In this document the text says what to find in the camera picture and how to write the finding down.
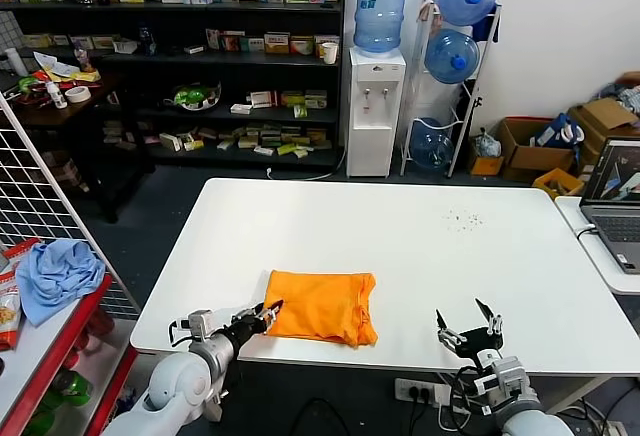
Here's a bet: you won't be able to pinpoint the white cylinder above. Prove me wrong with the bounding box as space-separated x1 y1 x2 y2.
3 47 27 77

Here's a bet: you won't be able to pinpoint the small white side table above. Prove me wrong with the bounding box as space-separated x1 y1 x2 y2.
554 195 640 295

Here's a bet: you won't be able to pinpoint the large white table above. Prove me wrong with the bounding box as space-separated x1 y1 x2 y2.
129 178 640 375

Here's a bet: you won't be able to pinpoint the white jug rack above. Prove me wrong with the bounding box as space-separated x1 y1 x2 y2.
399 0 503 179

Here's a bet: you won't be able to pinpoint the chips snack bag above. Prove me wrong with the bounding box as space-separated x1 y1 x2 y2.
0 270 24 352

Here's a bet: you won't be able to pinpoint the pile of clothes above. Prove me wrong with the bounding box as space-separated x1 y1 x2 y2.
598 71 640 112

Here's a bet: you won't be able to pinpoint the red-edged white shelf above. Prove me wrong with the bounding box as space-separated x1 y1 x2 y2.
0 244 141 436

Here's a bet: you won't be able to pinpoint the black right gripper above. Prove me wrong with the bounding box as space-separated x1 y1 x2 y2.
434 297 504 362

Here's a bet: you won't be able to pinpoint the yellow paper bags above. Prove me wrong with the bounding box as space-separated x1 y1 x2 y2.
33 51 102 83

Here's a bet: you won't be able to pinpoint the blue bag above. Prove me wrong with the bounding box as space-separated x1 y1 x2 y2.
530 112 585 148

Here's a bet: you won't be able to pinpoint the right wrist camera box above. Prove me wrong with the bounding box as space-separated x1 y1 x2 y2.
492 356 526 397

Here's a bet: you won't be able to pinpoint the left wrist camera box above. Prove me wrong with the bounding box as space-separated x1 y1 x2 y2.
168 309 216 342

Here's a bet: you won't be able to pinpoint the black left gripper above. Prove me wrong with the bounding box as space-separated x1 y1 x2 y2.
224 299 285 346

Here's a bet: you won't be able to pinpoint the open cardboard box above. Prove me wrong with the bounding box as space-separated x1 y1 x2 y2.
497 116 576 182

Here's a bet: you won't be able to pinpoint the pink drink bottle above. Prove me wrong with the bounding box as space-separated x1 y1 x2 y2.
73 41 93 73

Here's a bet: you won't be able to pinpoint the light blue crumpled cloth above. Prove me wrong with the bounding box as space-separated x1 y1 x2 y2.
15 239 107 328

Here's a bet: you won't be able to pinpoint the dark blue bottle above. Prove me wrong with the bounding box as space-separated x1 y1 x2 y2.
138 24 157 56

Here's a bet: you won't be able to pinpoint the dark wooden table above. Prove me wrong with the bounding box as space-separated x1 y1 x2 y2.
0 71 156 223

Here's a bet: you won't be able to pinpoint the orange t-shirt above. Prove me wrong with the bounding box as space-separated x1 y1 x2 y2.
263 269 379 350

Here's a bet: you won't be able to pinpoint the bowl of green fruit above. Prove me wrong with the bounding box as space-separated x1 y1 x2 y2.
164 81 223 112

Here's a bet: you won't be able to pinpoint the closed cardboard box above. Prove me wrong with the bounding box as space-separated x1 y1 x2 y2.
567 97 640 167

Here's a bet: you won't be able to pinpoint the small yellow box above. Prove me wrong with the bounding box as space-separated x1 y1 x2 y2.
471 155 504 177

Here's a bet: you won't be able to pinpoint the white water dispenser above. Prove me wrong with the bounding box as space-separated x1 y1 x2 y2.
346 46 406 178

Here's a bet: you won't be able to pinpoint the white floor cable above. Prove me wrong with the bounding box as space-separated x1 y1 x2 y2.
264 146 349 182

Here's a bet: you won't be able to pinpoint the grey laptop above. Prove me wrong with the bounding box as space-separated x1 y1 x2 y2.
579 136 640 275

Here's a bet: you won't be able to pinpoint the black floor cable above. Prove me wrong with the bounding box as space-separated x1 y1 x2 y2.
287 395 354 436

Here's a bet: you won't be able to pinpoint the clear plastic bag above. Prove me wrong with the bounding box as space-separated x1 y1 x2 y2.
472 129 502 158

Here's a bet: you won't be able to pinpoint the white wire grid panel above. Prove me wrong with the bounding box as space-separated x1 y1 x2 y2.
0 93 141 317

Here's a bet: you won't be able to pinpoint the green plastic bottle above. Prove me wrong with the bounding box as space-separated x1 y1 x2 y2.
49 370 94 407

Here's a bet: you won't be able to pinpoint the small white bottle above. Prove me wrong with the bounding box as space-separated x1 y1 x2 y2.
45 81 69 110

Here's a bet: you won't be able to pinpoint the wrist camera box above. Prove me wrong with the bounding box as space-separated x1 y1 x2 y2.
168 309 216 342
492 356 526 397

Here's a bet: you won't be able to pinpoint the yellow plastic bin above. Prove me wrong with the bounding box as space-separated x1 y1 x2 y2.
531 168 585 202

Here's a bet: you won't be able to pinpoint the orange white medicine box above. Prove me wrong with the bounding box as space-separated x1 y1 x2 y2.
264 31 292 54

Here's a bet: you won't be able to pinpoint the red snack bag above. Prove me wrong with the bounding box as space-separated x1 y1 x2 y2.
0 238 41 273

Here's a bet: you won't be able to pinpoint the black shelving unit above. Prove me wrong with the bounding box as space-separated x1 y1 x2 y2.
0 0 347 168

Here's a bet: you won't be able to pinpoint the white power strip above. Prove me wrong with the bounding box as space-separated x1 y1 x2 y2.
394 377 454 405

